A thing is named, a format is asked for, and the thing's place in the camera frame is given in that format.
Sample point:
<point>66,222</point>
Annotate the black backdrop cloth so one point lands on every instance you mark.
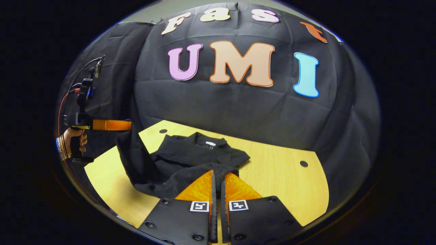
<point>238,109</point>

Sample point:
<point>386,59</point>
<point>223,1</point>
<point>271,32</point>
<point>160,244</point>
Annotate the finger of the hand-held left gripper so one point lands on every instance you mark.
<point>112,125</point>

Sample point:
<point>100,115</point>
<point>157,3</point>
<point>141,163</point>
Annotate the black button shirt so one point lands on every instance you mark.
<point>190,153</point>

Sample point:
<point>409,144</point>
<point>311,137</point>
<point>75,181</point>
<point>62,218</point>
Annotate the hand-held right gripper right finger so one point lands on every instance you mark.
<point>224,217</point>

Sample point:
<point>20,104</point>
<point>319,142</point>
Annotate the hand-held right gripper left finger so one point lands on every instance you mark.
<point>213,221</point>

